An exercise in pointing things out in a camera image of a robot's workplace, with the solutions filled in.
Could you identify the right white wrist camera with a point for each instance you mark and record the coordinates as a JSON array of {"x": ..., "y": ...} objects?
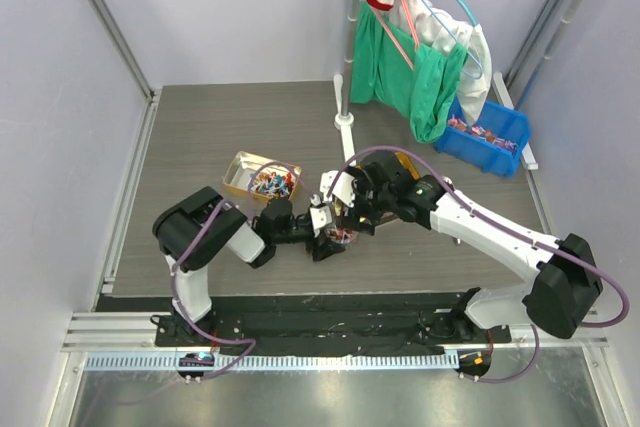
[{"x": 336, "y": 186}]

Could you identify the green cloth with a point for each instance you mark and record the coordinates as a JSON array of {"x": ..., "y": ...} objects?
[{"x": 420, "y": 83}]

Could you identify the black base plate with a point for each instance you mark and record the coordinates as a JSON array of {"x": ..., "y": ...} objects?
[{"x": 330, "y": 325}]

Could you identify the white clothes rack stand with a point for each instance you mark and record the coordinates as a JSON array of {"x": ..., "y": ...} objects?
[{"x": 344, "y": 120}]

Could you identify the blue plastic bin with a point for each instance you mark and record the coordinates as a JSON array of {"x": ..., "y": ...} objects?
[{"x": 494, "y": 143}]

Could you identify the white slotted cable duct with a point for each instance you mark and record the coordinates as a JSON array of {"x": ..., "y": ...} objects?
[{"x": 198, "y": 361}]

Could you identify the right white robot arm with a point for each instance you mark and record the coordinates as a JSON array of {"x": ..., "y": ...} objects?
[{"x": 556, "y": 291}]

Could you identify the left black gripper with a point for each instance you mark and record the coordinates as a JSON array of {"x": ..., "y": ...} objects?
[{"x": 321, "y": 251}]

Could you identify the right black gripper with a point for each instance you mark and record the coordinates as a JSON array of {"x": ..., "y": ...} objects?
[{"x": 351, "y": 218}]

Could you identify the white cloth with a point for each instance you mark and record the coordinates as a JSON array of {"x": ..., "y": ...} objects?
[{"x": 439, "y": 30}]

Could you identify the gold tin of gummy candies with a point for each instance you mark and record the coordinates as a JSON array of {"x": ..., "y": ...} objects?
[{"x": 405, "y": 162}]

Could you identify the clear glass jar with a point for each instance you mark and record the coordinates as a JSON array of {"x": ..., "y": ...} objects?
[{"x": 341, "y": 236}]

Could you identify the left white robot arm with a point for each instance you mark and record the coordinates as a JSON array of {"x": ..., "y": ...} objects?
[{"x": 194, "y": 231}]

